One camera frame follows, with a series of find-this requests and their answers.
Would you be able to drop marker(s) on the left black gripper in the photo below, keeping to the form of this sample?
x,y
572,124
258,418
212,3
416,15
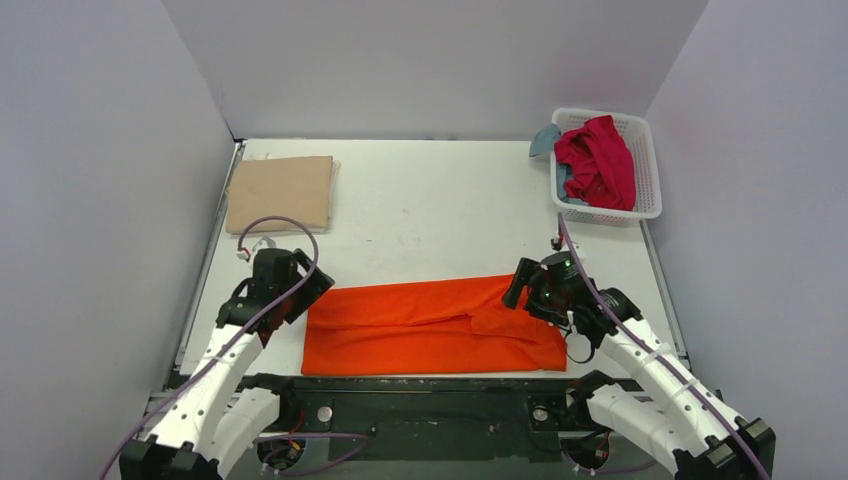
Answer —
x,y
308,295

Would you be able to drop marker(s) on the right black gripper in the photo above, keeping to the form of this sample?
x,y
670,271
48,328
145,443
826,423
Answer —
x,y
521,285

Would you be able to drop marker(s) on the orange t shirt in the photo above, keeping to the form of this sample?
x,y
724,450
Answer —
x,y
455,326

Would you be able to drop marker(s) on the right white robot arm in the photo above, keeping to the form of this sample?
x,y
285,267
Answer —
x,y
683,426

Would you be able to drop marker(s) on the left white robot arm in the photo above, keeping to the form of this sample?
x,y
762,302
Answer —
x,y
205,431

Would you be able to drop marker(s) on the folded beige t shirt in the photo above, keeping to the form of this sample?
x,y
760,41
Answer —
x,y
299,188

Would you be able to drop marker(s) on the crimson red t shirt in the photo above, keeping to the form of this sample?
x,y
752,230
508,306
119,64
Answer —
x,y
601,166

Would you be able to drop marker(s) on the teal blue t shirt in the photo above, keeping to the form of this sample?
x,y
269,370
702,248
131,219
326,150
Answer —
x,y
544,141

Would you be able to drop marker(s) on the white plastic laundry basket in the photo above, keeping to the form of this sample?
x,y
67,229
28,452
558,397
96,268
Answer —
x,y
638,138

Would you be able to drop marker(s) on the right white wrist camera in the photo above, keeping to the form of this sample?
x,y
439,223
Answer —
x,y
560,244

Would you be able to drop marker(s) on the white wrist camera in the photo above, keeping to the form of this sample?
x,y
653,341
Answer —
x,y
246,254
560,244

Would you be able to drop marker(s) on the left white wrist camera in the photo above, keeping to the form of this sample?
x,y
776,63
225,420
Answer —
x,y
246,254

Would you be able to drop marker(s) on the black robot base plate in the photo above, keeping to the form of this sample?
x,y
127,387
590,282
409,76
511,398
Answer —
x,y
428,419

